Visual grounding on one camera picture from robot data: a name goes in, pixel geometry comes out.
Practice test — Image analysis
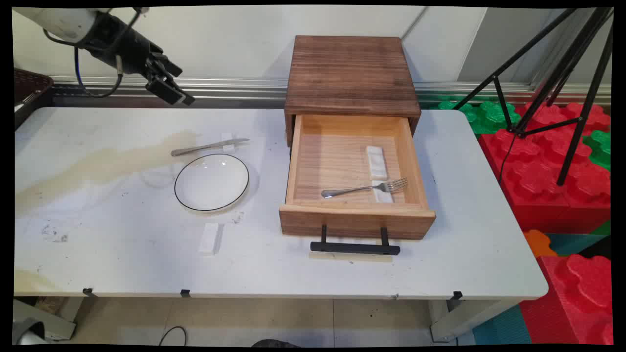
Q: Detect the silver table knife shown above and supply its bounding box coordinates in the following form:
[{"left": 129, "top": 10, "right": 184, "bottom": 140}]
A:
[{"left": 171, "top": 138, "right": 250, "bottom": 157}]

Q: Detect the dark wooden cabinet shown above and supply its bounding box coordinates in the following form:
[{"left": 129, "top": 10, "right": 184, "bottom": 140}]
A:
[{"left": 285, "top": 35, "right": 422, "bottom": 147}]

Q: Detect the large red foam block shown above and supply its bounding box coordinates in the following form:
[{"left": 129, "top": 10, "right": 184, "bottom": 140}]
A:
[{"left": 478, "top": 102, "right": 612, "bottom": 233}]

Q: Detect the orange foam piece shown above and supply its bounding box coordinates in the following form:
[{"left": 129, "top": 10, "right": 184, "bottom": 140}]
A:
[{"left": 523, "top": 230, "right": 558, "bottom": 259}]

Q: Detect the grey table leg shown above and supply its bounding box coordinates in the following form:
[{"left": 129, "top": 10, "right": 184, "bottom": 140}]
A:
[{"left": 12, "top": 298, "right": 78, "bottom": 345}]

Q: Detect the white plate with black rim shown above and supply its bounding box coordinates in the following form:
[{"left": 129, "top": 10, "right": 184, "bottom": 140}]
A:
[{"left": 174, "top": 154, "right": 250, "bottom": 212}]

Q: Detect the green foam block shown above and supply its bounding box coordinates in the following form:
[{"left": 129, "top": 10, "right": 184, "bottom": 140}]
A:
[
  {"left": 582, "top": 130, "right": 612, "bottom": 172},
  {"left": 438, "top": 100, "right": 522, "bottom": 135}
]

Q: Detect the silver fork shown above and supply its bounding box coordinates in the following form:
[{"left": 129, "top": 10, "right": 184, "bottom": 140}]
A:
[{"left": 321, "top": 177, "right": 408, "bottom": 198}]

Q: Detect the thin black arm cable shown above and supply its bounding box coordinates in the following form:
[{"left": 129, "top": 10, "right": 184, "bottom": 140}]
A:
[{"left": 43, "top": 7, "right": 150, "bottom": 98}]

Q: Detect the black floor cable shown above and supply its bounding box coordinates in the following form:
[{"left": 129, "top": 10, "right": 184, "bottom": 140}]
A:
[{"left": 159, "top": 326, "right": 189, "bottom": 346}]

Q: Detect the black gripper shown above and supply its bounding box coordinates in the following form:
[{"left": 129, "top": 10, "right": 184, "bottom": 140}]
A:
[{"left": 77, "top": 12, "right": 196, "bottom": 106}]

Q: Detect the light wooden drawer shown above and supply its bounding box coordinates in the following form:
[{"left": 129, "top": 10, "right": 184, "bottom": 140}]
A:
[{"left": 279, "top": 114, "right": 437, "bottom": 240}]

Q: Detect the white table leg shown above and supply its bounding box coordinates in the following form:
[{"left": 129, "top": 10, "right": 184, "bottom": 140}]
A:
[{"left": 429, "top": 299, "right": 512, "bottom": 343}]

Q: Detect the blue gripper cable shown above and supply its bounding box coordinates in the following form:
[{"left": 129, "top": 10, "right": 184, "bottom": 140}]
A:
[{"left": 73, "top": 46, "right": 91, "bottom": 96}]

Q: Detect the aluminium wall rail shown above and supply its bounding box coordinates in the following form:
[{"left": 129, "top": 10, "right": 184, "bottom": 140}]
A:
[{"left": 49, "top": 76, "right": 612, "bottom": 108}]

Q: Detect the black drawer handle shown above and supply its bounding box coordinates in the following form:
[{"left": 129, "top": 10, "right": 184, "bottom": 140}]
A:
[{"left": 310, "top": 225, "right": 401, "bottom": 256}]

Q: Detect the black tripod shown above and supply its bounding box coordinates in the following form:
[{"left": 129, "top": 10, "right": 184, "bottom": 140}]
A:
[{"left": 452, "top": 7, "right": 614, "bottom": 186}]

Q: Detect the teal foam mat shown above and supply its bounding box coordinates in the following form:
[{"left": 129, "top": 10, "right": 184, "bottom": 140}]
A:
[
  {"left": 472, "top": 305, "right": 534, "bottom": 346},
  {"left": 545, "top": 232, "right": 612, "bottom": 258}
]

